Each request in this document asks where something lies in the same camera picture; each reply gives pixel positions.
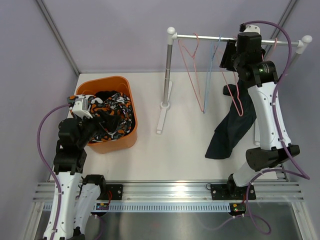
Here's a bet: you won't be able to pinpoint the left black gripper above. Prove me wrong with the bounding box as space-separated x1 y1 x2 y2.
76 108 121 148

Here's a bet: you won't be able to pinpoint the blue wire hanger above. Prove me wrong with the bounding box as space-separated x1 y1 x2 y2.
203 35 221 114

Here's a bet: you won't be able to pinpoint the orange grey camouflage shorts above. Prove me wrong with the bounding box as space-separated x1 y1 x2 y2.
67 92 134 144

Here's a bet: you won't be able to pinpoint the black shorts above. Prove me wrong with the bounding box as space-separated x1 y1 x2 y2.
95 90 118 101

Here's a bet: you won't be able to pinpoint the pink wire hanger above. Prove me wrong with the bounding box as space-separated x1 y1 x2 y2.
178 33 205 114

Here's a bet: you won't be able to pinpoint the dark navy shorts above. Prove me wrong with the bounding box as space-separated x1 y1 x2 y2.
205 79 257 160

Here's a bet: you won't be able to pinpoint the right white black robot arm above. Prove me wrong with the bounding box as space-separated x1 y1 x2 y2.
220 32 300 199

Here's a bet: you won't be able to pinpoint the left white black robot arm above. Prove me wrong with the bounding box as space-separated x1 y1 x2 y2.
42 117 123 240

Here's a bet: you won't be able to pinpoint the orange plastic laundry basket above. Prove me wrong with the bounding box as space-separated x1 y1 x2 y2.
75 76 138 154

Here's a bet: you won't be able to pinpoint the silver clothes rack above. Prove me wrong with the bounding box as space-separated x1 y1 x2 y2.
156 27 313 146

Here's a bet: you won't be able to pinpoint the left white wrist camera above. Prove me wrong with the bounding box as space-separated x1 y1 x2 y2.
69 98 93 119

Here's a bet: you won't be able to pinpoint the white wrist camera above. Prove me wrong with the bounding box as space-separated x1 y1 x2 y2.
69 98 93 119
239 23 261 35

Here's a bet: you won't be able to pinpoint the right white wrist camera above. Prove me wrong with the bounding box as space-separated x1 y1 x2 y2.
239 23 261 35

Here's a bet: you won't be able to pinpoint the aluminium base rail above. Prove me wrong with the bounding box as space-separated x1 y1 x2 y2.
32 181 305 203

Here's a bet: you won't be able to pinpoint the white slotted cable duct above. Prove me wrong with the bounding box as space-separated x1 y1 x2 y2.
43 202 232 213

